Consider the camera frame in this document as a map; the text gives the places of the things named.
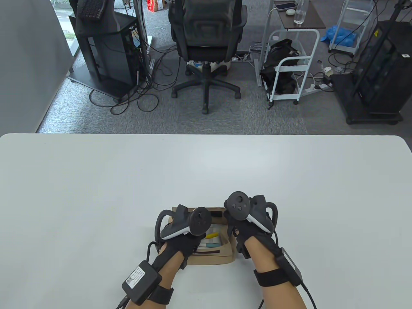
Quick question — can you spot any white power strip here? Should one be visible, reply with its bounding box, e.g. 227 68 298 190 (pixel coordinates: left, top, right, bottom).
303 83 333 95

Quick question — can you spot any black keyboard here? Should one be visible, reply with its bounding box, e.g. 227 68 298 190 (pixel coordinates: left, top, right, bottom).
77 0 107 20

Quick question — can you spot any black glove cable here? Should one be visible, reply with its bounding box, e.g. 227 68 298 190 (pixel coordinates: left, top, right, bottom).
301 283 317 309

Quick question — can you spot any white tubular rolling cart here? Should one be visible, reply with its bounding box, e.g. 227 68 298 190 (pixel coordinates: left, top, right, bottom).
267 29 321 110

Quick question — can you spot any black handheld controller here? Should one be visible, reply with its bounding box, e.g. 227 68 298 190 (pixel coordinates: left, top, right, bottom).
224 192 278 233
155 204 212 240

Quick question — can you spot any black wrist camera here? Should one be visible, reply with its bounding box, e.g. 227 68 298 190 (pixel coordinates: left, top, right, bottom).
237 238 252 259

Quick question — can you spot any person's left hand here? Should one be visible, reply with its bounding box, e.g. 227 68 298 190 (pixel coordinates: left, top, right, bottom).
156 232 207 270

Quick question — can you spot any person's left forearm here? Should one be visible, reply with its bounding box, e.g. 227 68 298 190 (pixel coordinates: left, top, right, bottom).
126 243 184 309

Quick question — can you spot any brown side table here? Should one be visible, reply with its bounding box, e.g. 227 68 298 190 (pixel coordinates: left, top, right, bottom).
256 0 326 87

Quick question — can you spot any tan fabric pencil pouch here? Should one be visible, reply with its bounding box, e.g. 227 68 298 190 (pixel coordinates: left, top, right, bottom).
166 206 237 266

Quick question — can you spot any black wrist strap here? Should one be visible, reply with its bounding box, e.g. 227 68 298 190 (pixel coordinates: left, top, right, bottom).
148 286 174 304
254 269 290 287

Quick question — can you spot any black computer stand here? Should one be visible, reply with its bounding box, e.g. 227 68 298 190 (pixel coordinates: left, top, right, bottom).
67 0 144 103

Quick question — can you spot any black office chair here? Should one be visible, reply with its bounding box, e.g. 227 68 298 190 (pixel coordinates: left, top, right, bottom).
168 0 248 115

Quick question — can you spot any blue plastic bag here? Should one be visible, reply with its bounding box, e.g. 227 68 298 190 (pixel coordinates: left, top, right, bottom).
320 25 358 47

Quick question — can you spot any black backpack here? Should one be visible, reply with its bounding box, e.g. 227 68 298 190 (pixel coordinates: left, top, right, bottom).
260 39 301 95

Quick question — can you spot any black equipment cart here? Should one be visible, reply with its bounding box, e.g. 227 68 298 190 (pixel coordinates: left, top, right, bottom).
332 20 412 125

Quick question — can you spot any white metal rack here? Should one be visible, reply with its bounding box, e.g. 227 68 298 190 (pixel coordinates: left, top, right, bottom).
328 0 375 55

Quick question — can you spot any person's right hand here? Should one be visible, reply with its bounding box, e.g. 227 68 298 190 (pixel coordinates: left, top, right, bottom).
223 212 284 256

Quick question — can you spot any clear water bottle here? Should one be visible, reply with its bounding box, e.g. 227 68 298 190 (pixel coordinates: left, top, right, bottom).
294 0 309 24

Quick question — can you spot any black wrist sensor box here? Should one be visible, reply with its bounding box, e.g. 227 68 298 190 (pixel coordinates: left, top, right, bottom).
275 247 303 287
122 261 162 305

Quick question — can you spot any black computer tower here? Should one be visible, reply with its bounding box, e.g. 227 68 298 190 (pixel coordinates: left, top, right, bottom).
84 32 139 87

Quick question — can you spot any person's right forearm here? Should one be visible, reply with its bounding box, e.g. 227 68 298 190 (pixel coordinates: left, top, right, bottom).
246 238 308 309

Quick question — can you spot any tangle of black floor cables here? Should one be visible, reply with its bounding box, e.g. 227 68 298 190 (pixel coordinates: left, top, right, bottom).
89 42 181 116

